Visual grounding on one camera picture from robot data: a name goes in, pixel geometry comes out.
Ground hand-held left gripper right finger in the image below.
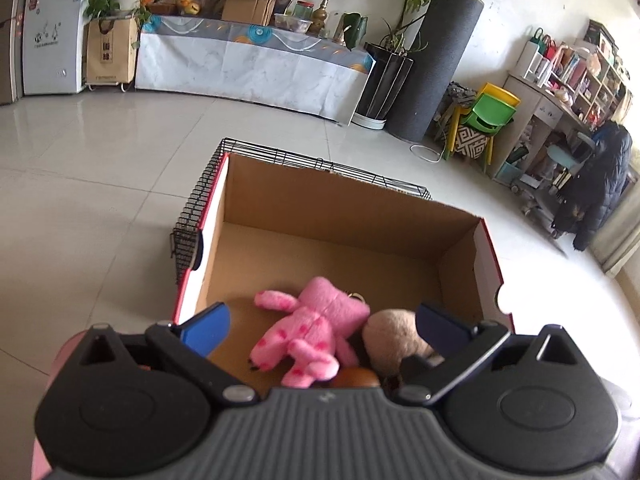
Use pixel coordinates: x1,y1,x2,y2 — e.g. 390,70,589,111
378,302,583,407

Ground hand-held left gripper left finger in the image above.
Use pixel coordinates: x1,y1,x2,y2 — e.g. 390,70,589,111
75,302,260,407

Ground beige plush toy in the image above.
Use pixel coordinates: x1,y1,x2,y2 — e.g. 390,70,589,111
361,309,446,378

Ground brown wooden gourd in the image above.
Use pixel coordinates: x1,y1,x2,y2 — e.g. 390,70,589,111
330,366,381,389

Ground pink spotted plush toy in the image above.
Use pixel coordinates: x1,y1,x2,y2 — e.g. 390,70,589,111
248,276,371,390

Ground clear plastic food container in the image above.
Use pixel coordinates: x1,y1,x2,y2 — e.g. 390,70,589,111
274,12,313,33

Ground teal storage bin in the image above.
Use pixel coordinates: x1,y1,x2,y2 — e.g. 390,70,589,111
497,160,521,186

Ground grey flat device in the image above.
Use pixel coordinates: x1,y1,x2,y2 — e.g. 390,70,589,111
597,375,633,461

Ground patterned stool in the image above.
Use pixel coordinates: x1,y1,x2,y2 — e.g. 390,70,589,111
452,127,496,171

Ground beige curtain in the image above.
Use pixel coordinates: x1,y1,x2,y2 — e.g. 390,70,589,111
590,195,640,276

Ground dark hanging coat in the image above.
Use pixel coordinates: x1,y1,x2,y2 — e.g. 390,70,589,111
552,120,633,251

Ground light blue swivel chair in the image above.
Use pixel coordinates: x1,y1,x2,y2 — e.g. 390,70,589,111
520,130,598,211

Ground green plastic chair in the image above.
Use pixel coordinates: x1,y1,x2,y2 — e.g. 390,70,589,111
460,92,516,136

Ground grey cloth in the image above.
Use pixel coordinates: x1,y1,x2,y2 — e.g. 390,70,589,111
440,82,476,121

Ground stacked green yellow chairs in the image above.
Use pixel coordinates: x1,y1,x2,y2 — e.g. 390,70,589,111
445,82,521,161

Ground beige desk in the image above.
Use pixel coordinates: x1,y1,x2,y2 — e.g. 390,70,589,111
492,74,596,196

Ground black square planter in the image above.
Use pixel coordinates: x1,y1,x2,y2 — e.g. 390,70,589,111
352,42,415,130

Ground table with grey-white tablecloth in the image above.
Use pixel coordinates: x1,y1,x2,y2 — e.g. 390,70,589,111
135,14,376,126

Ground dark grey cylinder column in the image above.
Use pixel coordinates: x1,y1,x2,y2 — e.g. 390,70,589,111
386,0,485,143

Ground brown paper bag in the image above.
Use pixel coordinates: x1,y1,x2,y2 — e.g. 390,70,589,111
85,17,140,86

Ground cluttered bookshelf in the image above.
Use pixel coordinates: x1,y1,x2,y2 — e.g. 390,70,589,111
520,20,633,131

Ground dark green handbag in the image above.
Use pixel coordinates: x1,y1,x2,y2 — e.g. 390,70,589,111
342,12,368,51

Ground white chest freezer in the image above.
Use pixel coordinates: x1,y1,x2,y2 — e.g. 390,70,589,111
21,0,103,96

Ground small cardboard box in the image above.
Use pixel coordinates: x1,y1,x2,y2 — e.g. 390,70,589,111
221,0,278,26

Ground fruit basket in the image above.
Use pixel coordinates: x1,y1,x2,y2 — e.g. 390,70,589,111
147,0,203,16

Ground bronze pump bottle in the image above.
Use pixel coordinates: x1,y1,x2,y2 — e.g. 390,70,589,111
312,0,332,36

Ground black wire cage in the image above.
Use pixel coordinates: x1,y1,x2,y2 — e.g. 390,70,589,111
171,137,432,286

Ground white cable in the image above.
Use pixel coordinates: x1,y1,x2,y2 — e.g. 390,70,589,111
410,144,448,163

